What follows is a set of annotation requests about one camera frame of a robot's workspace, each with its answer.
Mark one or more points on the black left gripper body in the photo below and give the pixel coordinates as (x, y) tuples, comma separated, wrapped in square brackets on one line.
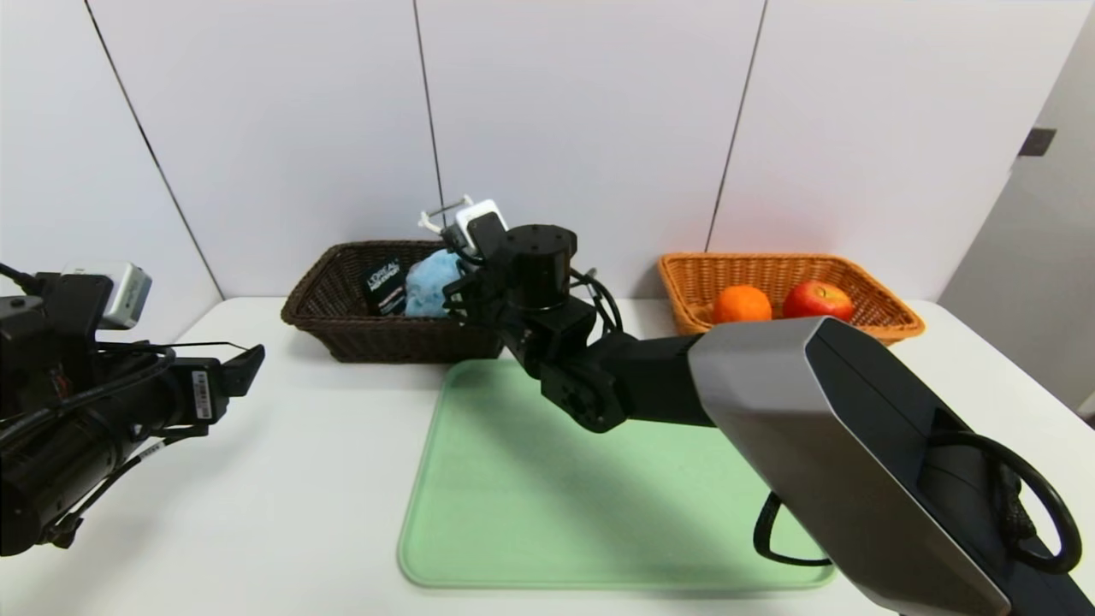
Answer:
[(205, 394)]

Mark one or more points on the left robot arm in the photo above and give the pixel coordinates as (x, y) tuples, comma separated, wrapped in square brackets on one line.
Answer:
[(68, 436)]

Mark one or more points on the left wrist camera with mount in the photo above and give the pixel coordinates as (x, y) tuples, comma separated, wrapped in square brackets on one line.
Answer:
[(120, 291)]

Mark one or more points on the black cosmetic tube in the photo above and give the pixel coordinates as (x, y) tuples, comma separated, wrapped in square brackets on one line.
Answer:
[(385, 287)]

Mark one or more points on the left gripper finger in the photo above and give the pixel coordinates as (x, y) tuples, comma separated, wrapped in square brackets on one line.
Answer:
[(244, 366)]

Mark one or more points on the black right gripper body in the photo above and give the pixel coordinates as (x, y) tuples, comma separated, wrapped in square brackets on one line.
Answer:
[(479, 295)]

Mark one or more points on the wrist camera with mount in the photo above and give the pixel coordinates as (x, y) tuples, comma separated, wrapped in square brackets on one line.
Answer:
[(481, 224), (120, 291)]

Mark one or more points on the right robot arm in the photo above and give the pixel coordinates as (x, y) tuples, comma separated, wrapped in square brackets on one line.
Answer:
[(813, 428)]

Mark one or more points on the dark brown wicker basket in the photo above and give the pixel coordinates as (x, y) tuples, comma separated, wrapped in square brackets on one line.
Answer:
[(376, 342)]

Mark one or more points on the orange fruit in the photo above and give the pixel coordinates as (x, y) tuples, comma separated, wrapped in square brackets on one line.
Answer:
[(741, 305)]

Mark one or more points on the blue mesh bath loofah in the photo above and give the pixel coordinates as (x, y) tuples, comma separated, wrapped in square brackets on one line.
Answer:
[(428, 287)]

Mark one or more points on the orange wicker basket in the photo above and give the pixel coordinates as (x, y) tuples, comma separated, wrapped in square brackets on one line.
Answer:
[(855, 282)]

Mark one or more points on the red apple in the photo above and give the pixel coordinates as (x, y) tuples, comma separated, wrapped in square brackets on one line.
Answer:
[(817, 299)]

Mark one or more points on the green plastic tray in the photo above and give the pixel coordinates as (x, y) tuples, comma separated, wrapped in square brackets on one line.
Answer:
[(513, 513)]

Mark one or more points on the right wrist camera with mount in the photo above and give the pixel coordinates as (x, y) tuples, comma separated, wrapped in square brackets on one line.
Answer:
[(481, 224)]

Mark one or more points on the dark wall switch plate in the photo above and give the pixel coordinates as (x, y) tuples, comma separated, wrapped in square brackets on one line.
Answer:
[(1037, 142)]

